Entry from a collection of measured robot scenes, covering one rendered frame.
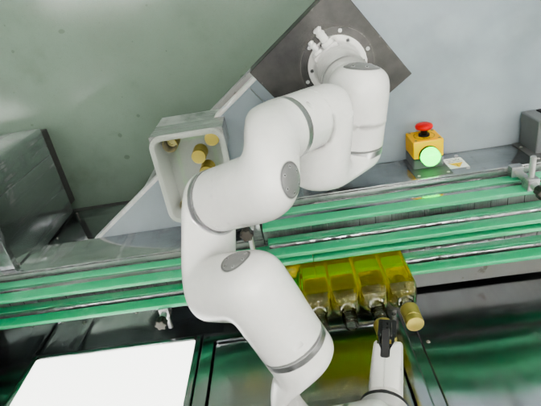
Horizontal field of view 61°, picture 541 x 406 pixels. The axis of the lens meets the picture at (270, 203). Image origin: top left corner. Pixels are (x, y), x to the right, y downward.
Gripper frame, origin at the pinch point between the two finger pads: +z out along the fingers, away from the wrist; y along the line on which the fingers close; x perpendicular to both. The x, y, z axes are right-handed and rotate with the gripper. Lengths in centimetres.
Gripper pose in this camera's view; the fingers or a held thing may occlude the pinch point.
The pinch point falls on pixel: (387, 337)
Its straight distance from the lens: 90.0
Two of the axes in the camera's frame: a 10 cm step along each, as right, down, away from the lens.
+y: -1.4, -8.8, -4.5
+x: -9.6, 0.0, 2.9
